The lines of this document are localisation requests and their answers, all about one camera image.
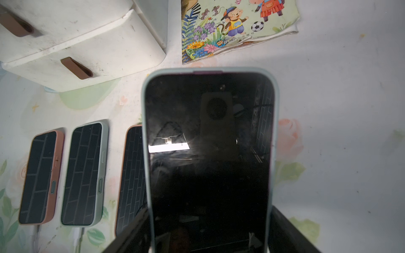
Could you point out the colourful cartoon picture book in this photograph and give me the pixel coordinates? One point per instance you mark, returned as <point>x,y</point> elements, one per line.
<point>214,27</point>

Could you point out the white three-drawer storage box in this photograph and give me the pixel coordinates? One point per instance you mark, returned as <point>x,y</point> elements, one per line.
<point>68,45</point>

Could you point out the phone with orange case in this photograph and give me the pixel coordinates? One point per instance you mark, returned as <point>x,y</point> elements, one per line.
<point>40,191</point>

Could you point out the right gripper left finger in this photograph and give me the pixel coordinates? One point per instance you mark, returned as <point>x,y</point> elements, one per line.
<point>135,238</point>

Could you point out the phone with pale green case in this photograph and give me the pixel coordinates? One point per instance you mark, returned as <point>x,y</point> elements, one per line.
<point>209,139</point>

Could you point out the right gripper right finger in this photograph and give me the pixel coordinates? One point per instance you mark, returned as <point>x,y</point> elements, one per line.
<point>284,237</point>

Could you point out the phone with red case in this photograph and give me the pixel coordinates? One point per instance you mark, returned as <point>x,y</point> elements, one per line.
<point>132,192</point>

